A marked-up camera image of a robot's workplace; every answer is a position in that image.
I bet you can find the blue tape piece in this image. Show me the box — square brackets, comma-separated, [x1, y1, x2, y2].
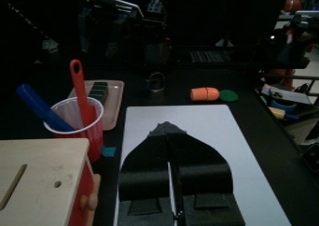
[102, 146, 119, 159]

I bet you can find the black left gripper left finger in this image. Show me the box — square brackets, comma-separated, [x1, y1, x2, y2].
[118, 120, 177, 226]

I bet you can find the white cutting board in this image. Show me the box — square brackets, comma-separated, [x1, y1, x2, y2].
[114, 104, 292, 226]

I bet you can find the orange toy food piece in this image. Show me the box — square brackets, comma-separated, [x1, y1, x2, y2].
[190, 86, 221, 102]

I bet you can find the grey machine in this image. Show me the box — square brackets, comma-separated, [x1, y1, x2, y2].
[289, 10, 319, 39]

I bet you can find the small metal pot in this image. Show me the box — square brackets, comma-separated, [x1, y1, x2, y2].
[145, 71, 169, 96]

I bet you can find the green toy food piece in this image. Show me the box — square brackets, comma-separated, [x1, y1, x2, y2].
[218, 89, 239, 103]

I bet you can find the red plastic cup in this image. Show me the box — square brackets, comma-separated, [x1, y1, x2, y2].
[43, 96, 105, 164]

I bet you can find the red plastic utensil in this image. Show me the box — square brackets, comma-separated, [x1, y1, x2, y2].
[69, 59, 98, 128]

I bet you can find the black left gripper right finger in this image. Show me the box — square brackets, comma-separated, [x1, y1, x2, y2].
[166, 120, 248, 226]

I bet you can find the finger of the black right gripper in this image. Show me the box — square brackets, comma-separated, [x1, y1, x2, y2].
[78, 7, 94, 54]
[105, 14, 130, 60]

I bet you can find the metal rail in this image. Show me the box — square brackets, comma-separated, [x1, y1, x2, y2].
[257, 71, 319, 81]

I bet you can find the blue tape roll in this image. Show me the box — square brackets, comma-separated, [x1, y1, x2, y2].
[270, 99, 300, 113]

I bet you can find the orange round object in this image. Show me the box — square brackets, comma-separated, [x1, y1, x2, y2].
[284, 0, 305, 14]

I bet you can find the grey cord clamp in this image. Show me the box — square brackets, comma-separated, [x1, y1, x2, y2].
[42, 37, 61, 55]

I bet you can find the blue plastic utensil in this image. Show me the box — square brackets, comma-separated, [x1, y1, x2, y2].
[17, 83, 77, 133]

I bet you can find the diagonal brace cord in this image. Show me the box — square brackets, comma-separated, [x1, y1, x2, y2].
[0, 0, 54, 42]

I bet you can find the wooden box red front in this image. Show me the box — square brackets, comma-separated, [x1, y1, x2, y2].
[0, 138, 103, 226]

